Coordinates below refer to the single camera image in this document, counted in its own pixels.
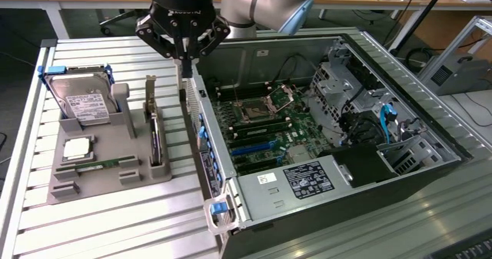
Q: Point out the graphics card with metal bracket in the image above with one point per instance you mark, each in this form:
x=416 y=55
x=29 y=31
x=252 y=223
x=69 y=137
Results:
x=154 y=138

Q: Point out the green RAM stick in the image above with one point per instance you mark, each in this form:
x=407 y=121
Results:
x=97 y=164

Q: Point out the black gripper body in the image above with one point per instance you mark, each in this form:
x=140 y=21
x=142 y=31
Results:
x=182 y=11

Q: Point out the silver perforated drive cage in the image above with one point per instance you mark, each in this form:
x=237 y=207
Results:
x=331 y=83

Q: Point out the silver disk bay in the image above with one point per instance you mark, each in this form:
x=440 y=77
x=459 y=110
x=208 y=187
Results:
x=407 y=158

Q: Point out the thin metal locking lever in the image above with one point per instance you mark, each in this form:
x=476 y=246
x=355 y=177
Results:
x=237 y=91

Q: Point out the black office chair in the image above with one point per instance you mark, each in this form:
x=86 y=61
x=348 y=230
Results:
x=111 y=19

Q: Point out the grey parts rack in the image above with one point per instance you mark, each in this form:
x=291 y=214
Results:
x=111 y=144

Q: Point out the hard disk in blue caddy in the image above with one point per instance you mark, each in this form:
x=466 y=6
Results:
x=82 y=98

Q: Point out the silver chipset heatsink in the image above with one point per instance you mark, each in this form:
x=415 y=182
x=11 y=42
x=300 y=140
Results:
x=300 y=153

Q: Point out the silver CPU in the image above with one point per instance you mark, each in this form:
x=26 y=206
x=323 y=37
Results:
x=77 y=149

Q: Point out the long black expansion slot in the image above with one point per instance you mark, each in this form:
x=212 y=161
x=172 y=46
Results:
x=257 y=161
x=261 y=168
x=251 y=141

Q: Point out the open black PC case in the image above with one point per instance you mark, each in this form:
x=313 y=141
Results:
x=345 y=213

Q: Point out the metal socket cover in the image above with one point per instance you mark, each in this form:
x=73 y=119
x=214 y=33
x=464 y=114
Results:
x=284 y=97

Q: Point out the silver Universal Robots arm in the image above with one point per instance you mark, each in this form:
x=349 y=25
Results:
x=265 y=3

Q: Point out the CPU socket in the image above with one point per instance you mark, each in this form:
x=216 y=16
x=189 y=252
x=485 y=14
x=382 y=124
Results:
x=253 y=111

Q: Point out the grey computer tower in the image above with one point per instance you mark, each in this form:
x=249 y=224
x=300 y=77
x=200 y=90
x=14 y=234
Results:
x=462 y=74

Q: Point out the green motherboard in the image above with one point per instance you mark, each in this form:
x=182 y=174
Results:
x=301 y=126

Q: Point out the black keyboard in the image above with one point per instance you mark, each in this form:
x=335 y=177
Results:
x=472 y=251

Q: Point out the installed RAM stick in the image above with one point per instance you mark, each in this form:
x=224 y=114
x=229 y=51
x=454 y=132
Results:
x=253 y=131

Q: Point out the aluminium profile frame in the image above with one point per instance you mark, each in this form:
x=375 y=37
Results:
x=460 y=38

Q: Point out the blue plastic case latch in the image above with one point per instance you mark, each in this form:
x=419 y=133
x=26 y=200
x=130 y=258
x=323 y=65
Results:
x=217 y=208

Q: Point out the grey power supply unit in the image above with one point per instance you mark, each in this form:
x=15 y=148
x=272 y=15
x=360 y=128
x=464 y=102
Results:
x=269 y=195

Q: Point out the black tripod pole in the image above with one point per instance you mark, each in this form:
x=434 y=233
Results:
x=422 y=14

